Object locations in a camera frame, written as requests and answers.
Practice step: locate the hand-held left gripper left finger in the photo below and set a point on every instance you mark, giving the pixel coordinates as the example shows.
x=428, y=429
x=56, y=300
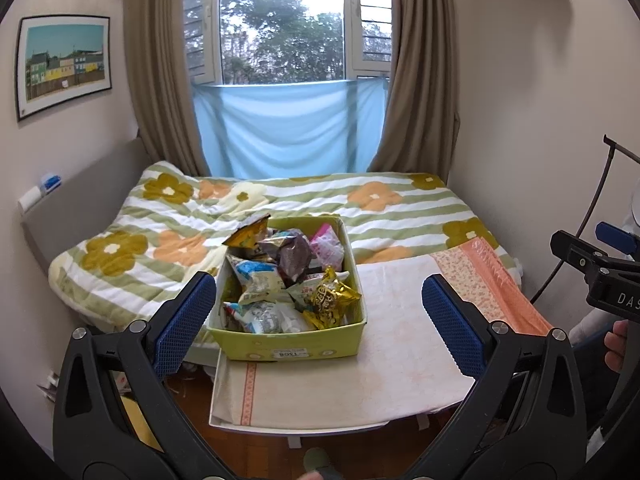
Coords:
x=182, y=325

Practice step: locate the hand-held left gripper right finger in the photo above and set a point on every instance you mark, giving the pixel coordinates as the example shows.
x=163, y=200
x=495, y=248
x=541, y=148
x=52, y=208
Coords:
x=452, y=327

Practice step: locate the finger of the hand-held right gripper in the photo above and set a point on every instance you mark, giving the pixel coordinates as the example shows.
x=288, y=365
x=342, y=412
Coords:
x=617, y=237
x=580, y=255

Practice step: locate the white blue printed snack packet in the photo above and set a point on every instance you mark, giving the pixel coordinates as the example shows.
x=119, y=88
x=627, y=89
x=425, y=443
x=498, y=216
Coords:
x=255, y=317

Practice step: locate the small white grey snack packet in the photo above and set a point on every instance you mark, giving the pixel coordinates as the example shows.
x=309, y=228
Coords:
x=295, y=320

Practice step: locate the green cardboard box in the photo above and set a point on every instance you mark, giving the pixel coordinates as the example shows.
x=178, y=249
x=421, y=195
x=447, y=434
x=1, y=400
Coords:
x=300, y=345

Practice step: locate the gold yellow snack packet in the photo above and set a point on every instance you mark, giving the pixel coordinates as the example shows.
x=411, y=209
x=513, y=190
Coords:
x=330, y=300

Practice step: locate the dark brown snack packet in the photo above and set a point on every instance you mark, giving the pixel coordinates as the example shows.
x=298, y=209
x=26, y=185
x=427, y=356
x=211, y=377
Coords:
x=292, y=260

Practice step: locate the pink snack packet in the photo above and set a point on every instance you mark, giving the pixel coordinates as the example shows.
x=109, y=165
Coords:
x=327, y=247

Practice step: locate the person's right hand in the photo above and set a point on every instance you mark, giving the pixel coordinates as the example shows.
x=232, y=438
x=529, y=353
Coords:
x=616, y=347

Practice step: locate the white round appliance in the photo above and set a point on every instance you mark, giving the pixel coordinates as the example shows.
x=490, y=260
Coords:
x=632, y=220

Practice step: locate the white cloth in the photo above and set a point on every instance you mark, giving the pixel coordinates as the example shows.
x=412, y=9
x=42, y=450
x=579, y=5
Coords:
x=585, y=332

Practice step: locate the orange zip bag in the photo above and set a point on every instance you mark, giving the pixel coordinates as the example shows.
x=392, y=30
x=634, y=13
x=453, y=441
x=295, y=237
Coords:
x=480, y=280

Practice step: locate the black metal stand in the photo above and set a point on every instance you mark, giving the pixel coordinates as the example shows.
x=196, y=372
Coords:
x=607, y=141

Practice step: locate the yellow flat object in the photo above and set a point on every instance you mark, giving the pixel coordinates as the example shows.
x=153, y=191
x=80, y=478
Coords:
x=137, y=420

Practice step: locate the grey bed headboard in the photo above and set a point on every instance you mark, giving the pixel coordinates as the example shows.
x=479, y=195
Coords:
x=85, y=210

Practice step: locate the white small table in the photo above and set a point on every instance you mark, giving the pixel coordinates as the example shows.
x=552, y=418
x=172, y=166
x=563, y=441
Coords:
x=295, y=440

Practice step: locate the floral striped blanket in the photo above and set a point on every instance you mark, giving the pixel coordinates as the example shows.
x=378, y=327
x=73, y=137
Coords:
x=300, y=200

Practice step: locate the grey green slipper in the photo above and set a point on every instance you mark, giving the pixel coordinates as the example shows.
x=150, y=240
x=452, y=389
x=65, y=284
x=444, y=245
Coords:
x=325, y=462

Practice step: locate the white and blue tube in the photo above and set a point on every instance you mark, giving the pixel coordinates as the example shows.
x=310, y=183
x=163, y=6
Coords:
x=50, y=182

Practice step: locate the light blue cloth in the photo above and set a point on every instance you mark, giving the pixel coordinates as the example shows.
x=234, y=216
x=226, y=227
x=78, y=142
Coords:
x=285, y=130

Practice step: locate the framed wall poster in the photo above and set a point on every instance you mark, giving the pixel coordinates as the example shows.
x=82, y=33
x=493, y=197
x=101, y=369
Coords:
x=65, y=65

